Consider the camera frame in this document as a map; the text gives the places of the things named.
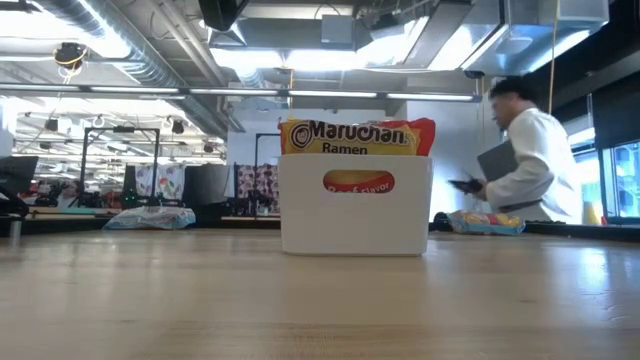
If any yellow cylinder container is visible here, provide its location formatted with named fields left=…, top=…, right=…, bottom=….
left=582, top=201, right=603, bottom=226

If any silver ventilation duct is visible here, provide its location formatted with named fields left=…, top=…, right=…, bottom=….
left=34, top=0, right=231, bottom=139

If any grey laptop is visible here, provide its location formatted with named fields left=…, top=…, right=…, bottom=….
left=476, top=139, right=520, bottom=183

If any black desk equipment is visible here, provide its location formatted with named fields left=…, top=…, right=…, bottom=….
left=0, top=184, right=31, bottom=219

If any black aluminium table frame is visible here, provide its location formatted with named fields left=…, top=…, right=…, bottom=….
left=0, top=213, right=640, bottom=244

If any glass window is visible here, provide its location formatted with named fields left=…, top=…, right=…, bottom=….
left=569, top=128, right=640, bottom=221

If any red Maruchan ramen pack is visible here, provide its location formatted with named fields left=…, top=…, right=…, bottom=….
left=278, top=118, right=422, bottom=195
left=369, top=117, right=437, bottom=157

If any black window blind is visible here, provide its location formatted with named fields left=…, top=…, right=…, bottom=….
left=592, top=82, right=640, bottom=150

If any patterned cloth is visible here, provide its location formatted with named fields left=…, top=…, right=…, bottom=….
left=233, top=162, right=280, bottom=216

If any yellow hanging extension cable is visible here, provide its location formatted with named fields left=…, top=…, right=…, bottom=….
left=547, top=0, right=561, bottom=116

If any ceiling camera unit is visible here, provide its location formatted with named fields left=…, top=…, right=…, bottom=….
left=53, top=41, right=90, bottom=70

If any black handheld device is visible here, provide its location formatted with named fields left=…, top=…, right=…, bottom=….
left=448, top=178, right=485, bottom=195

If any metal ceiling air unit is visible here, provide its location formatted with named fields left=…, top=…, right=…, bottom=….
left=319, top=0, right=611, bottom=77

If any black monitor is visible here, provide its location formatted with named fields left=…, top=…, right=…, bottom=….
left=0, top=154, right=40, bottom=196

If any person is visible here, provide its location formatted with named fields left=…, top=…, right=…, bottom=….
left=447, top=77, right=585, bottom=225
left=32, top=179, right=76, bottom=207

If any colourful printed cloth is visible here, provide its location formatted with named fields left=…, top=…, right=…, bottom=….
left=134, top=162, right=187, bottom=200

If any black frame station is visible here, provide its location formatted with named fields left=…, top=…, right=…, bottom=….
left=78, top=125, right=162, bottom=207

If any white plastic bin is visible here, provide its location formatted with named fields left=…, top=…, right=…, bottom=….
left=277, top=152, right=435, bottom=257

